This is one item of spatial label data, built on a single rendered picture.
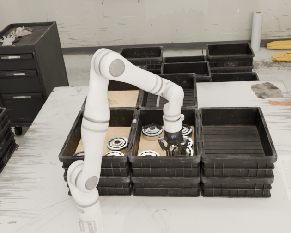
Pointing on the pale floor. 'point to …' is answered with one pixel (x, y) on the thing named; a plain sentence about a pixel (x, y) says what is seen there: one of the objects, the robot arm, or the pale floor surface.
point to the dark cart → (27, 70)
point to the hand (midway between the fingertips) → (174, 153)
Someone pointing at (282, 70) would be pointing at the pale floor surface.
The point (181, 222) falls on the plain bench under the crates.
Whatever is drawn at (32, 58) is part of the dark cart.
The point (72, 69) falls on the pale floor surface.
